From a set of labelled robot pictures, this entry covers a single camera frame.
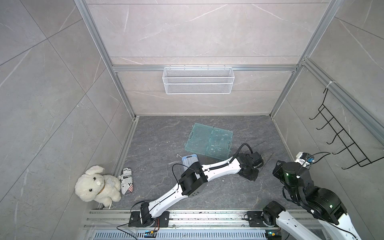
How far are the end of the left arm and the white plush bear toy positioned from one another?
67 centimetres

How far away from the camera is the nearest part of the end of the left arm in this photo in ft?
2.13

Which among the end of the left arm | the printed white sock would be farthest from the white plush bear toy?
the end of the left arm

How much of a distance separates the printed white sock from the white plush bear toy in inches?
0.9

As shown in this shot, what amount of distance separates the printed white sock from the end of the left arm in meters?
0.61

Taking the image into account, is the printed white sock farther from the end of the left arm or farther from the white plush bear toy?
the end of the left arm

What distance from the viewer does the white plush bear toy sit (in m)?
0.68

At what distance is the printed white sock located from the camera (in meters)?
0.82
